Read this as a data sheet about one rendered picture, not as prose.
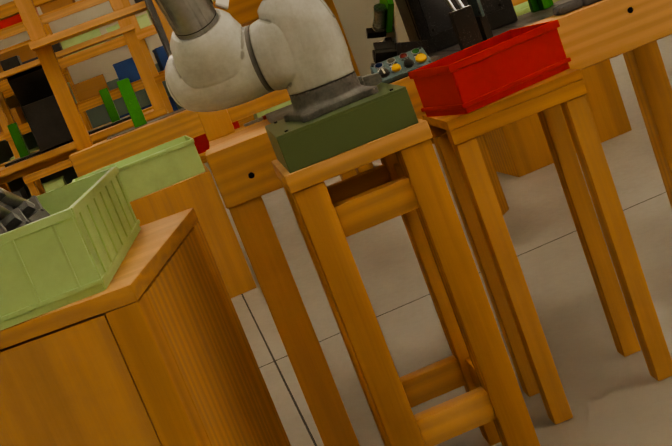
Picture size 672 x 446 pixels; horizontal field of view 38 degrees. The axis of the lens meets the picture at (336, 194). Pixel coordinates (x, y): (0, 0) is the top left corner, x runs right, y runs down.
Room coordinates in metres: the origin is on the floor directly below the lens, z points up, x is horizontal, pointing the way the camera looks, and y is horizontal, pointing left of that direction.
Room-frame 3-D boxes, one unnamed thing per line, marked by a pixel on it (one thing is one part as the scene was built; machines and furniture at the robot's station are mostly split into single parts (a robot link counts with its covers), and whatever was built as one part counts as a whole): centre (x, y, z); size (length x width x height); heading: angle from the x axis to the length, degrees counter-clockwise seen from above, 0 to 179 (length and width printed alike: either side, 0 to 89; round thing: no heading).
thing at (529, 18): (2.91, -0.45, 0.89); 1.10 x 0.42 x 0.02; 94
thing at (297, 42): (2.17, -0.05, 1.10); 0.18 x 0.16 x 0.22; 78
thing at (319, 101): (2.18, -0.08, 0.96); 0.22 x 0.18 x 0.06; 105
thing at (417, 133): (2.17, -0.06, 0.83); 0.32 x 0.32 x 0.04; 5
